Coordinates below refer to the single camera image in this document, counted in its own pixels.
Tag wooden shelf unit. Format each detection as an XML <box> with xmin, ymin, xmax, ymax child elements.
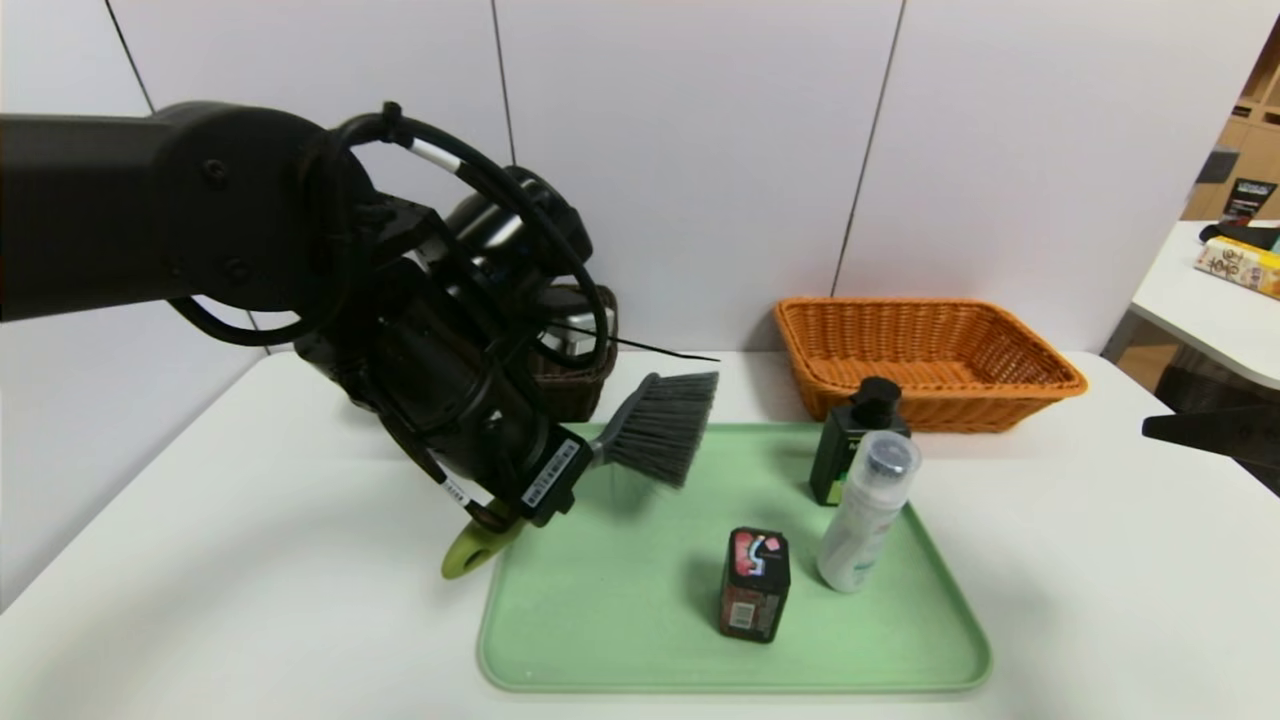
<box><xmin>1180</xmin><ymin>20</ymin><xmax>1280</xmax><ymax>226</ymax></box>

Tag grey brush with green handle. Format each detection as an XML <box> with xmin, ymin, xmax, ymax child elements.
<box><xmin>442</xmin><ymin>372</ymin><xmax>721</xmax><ymax>581</ymax></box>

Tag white side table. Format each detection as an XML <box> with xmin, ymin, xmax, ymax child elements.
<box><xmin>1100</xmin><ymin>222</ymin><xmax>1280</xmax><ymax>393</ymax></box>

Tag dark storage bin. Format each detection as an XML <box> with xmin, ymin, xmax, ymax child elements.
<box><xmin>1155</xmin><ymin>350</ymin><xmax>1280</xmax><ymax>496</ymax></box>

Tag flat black object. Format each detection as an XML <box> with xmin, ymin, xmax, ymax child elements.
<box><xmin>1197</xmin><ymin>225</ymin><xmax>1280</xmax><ymax>253</ymax></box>

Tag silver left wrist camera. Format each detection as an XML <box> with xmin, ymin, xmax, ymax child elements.
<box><xmin>540</xmin><ymin>300</ymin><xmax>613</xmax><ymax>369</ymax></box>

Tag dark green pump bottle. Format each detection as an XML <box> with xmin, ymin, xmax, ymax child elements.
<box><xmin>808</xmin><ymin>377</ymin><xmax>911</xmax><ymax>507</ymax></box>

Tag smooth black left arm cable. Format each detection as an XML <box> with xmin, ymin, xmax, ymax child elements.
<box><xmin>330</xmin><ymin>100</ymin><xmax>611</xmax><ymax>371</ymax></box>

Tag yellow printed box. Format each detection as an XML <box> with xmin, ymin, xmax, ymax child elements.
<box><xmin>1192</xmin><ymin>238</ymin><xmax>1280</xmax><ymax>303</ymax></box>

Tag small black sign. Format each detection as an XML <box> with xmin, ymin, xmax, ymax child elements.
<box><xmin>1222</xmin><ymin>180</ymin><xmax>1276</xmax><ymax>226</ymax></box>

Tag dark brown wicker basket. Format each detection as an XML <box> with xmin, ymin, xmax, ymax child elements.
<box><xmin>530</xmin><ymin>285</ymin><xmax>619</xmax><ymax>423</ymax></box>

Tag light green plastic tray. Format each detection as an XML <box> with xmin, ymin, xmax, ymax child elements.
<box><xmin>478</xmin><ymin>422</ymin><xmax>991</xmax><ymax>693</ymax></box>

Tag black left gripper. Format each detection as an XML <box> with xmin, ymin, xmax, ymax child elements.
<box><xmin>425</xmin><ymin>368</ymin><xmax>594</xmax><ymax>528</ymax></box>

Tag small black red box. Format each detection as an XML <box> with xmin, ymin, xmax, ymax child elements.
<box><xmin>718</xmin><ymin>526</ymin><xmax>791</xmax><ymax>643</ymax></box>

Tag orange wicker basket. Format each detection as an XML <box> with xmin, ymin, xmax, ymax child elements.
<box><xmin>773</xmin><ymin>297</ymin><xmax>1088</xmax><ymax>434</ymax></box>

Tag white bottle with clear cap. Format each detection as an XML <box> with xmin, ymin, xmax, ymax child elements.
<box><xmin>815</xmin><ymin>430</ymin><xmax>921</xmax><ymax>593</ymax></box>

